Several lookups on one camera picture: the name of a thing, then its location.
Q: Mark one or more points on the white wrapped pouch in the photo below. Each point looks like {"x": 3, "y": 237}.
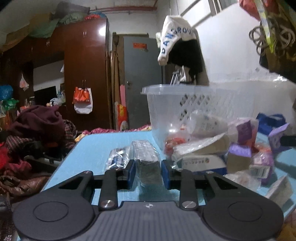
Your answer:
{"x": 205, "y": 125}

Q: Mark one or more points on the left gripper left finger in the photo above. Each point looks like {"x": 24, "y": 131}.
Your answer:
{"x": 113, "y": 181}

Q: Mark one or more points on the orange white plastic bag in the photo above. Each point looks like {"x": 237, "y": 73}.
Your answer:
{"x": 82, "y": 100}

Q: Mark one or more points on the blue plastic bag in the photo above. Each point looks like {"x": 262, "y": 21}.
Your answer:
{"x": 266, "y": 123}

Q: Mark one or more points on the clear plastic basket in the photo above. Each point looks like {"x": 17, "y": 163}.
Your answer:
{"x": 170, "y": 106}

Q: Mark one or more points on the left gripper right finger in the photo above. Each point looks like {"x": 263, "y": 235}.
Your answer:
{"x": 182, "y": 180}

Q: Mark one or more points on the floral orange bed sheet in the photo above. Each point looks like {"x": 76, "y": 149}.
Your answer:
{"x": 102, "y": 130}

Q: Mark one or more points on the red poster roll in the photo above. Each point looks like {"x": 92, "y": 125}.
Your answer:
{"x": 121, "y": 114}

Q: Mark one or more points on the red hanging bag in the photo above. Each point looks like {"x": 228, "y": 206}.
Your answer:
{"x": 250, "y": 7}

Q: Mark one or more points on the white blue medicine box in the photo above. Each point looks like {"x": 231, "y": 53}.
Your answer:
{"x": 202, "y": 163}

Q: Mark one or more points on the white cloth with blue letters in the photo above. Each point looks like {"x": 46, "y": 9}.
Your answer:
{"x": 175, "y": 28}

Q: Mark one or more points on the dark red wooden wardrobe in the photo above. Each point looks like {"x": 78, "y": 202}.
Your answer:
{"x": 83, "y": 46}

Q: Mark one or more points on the dark box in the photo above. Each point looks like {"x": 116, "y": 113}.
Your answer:
{"x": 148, "y": 163}

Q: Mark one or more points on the grey metal door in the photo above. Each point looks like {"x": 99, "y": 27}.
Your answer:
{"x": 141, "y": 70}

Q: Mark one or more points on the black hanging garment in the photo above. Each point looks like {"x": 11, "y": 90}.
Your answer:
{"x": 187, "y": 54}

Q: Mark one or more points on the small clear wrapped packet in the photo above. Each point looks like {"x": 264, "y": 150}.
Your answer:
{"x": 118, "y": 158}

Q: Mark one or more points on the maroon clothes pile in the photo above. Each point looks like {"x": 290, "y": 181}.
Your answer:
{"x": 31, "y": 150}

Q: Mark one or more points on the purple small box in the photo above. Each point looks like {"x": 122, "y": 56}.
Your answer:
{"x": 239, "y": 158}

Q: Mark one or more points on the brown hanging bag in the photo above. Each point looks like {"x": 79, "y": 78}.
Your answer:
{"x": 280, "y": 57}

